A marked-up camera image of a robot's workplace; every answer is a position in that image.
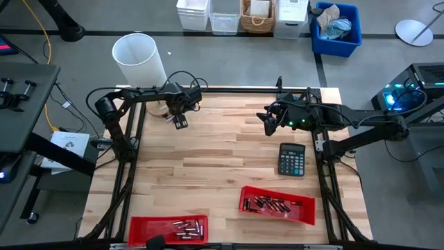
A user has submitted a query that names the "grey table clamp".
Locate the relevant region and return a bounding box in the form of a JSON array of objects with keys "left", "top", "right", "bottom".
[{"left": 90, "top": 138, "right": 112, "bottom": 150}]

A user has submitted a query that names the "light blue cloth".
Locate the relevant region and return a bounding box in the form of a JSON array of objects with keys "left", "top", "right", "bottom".
[{"left": 320, "top": 18, "right": 352, "bottom": 41}]

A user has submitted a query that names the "wicker basket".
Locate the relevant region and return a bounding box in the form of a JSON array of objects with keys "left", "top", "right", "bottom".
[{"left": 240, "top": 0, "right": 276, "bottom": 35}]

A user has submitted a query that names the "black clamp fixture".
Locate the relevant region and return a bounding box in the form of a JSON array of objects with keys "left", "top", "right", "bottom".
[{"left": 0, "top": 76, "right": 37, "bottom": 113}]

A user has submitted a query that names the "beige cloth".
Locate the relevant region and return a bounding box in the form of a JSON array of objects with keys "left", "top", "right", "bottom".
[{"left": 316, "top": 3, "right": 341, "bottom": 32}]

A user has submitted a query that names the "white shade table lamp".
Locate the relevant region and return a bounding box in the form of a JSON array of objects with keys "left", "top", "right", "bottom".
[{"left": 111, "top": 32, "right": 171, "bottom": 119}]

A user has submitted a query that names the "black aluminium table frame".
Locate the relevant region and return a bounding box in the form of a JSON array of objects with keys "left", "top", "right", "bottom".
[{"left": 78, "top": 85, "right": 374, "bottom": 250}]

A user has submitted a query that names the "black computer with coloured lights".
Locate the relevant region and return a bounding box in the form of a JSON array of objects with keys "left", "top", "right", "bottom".
[{"left": 370, "top": 62, "right": 444, "bottom": 122}]

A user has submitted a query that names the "white storage bin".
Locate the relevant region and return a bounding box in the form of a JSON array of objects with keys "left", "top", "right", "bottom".
[{"left": 176, "top": 0, "right": 210, "bottom": 32}]

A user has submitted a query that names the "blue plastic bin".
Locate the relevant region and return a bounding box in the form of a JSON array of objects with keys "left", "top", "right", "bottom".
[{"left": 309, "top": 1, "right": 364, "bottom": 58}]

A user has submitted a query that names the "grey camera mount rail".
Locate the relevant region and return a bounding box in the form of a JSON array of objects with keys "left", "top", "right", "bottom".
[{"left": 109, "top": 243, "right": 343, "bottom": 250}]

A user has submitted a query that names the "black desk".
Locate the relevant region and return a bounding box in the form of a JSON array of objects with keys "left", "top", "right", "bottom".
[{"left": 0, "top": 62, "right": 62, "bottom": 154}]

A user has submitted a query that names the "black device with purple light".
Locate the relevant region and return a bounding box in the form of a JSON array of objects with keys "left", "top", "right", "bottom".
[{"left": 0, "top": 154, "right": 20, "bottom": 185}]

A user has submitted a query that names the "grey round base stand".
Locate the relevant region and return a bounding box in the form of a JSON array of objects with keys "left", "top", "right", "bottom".
[{"left": 395, "top": 12, "right": 444, "bottom": 47}]

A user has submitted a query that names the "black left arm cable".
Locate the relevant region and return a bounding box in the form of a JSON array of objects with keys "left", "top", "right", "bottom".
[{"left": 85, "top": 70, "right": 210, "bottom": 119}]

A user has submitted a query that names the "white lidded box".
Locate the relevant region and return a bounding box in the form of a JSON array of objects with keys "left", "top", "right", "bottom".
[{"left": 273, "top": 0, "right": 310, "bottom": 40}]

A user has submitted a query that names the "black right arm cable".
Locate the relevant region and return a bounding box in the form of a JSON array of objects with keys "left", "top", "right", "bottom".
[{"left": 265, "top": 88, "right": 429, "bottom": 123}]

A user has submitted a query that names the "white booklet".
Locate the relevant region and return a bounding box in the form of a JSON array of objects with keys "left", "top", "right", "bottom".
[{"left": 40, "top": 131, "right": 91, "bottom": 175}]

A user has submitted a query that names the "clear storage bin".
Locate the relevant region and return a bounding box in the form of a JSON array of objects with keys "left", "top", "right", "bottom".
[{"left": 208, "top": 0, "right": 241, "bottom": 36}]

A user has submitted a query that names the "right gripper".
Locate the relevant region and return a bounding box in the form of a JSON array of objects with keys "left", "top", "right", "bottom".
[{"left": 256, "top": 98, "right": 315, "bottom": 138}]

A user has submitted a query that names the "white paper sheet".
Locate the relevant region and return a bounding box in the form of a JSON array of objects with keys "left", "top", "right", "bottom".
[{"left": 249, "top": 0, "right": 271, "bottom": 18}]

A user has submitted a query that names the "red plastic bin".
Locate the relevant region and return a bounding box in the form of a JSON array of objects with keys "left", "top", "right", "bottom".
[
  {"left": 238, "top": 185, "right": 317, "bottom": 226},
  {"left": 127, "top": 215, "right": 210, "bottom": 247}
]

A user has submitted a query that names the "yellow cable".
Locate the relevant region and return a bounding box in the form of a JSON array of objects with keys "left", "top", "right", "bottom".
[{"left": 21, "top": 0, "right": 60, "bottom": 132}]

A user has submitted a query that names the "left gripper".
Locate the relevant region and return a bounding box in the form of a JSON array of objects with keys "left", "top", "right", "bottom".
[{"left": 165, "top": 82, "right": 204, "bottom": 131}]

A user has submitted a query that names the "black desk calculator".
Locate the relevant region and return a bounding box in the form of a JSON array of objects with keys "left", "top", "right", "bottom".
[{"left": 277, "top": 142, "right": 307, "bottom": 178}]

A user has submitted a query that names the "black floor stand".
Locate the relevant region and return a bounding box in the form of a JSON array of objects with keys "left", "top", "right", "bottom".
[{"left": 37, "top": 0, "right": 87, "bottom": 43}]

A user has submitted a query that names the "laptop screen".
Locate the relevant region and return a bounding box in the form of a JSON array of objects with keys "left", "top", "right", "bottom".
[{"left": 0, "top": 33, "right": 19, "bottom": 57}]

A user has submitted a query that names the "black rounded object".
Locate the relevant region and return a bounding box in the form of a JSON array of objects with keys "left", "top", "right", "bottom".
[{"left": 145, "top": 234, "right": 166, "bottom": 250}]

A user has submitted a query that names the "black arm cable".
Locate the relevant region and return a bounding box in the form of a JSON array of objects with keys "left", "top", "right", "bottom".
[
  {"left": 265, "top": 88, "right": 429, "bottom": 123},
  {"left": 85, "top": 70, "right": 210, "bottom": 119}
]

